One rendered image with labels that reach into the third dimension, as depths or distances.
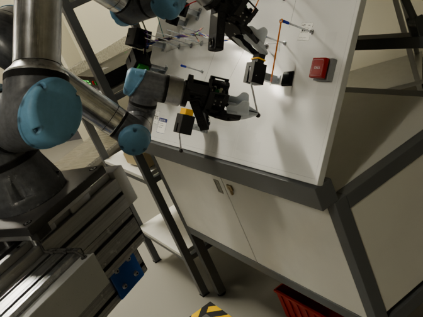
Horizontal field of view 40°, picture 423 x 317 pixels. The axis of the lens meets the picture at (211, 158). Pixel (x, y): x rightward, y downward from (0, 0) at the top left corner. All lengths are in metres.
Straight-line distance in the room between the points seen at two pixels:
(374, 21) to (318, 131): 3.02
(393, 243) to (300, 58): 0.55
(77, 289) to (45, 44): 0.43
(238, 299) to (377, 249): 1.21
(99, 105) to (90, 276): 0.48
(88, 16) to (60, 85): 4.67
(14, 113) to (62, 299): 0.32
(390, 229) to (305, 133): 0.35
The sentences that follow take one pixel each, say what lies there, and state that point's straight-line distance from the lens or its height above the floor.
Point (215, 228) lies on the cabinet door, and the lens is 2.28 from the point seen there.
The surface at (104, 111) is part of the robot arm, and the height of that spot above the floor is 1.22.
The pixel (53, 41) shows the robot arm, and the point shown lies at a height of 1.43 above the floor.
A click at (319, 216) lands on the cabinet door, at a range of 1.57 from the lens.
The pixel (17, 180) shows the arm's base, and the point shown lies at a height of 1.22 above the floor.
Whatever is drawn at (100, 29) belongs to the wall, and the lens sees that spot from 5.68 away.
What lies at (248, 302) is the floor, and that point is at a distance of 2.67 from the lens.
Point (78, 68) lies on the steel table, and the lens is 4.73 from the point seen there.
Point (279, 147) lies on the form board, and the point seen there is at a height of 0.92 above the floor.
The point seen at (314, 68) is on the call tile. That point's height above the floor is 1.10.
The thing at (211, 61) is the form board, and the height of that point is 1.10.
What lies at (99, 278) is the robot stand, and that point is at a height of 1.03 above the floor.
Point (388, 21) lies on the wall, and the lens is 4.41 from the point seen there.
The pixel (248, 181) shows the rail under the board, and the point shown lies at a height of 0.82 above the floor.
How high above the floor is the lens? 1.51
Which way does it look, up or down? 20 degrees down
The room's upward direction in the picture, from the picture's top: 23 degrees counter-clockwise
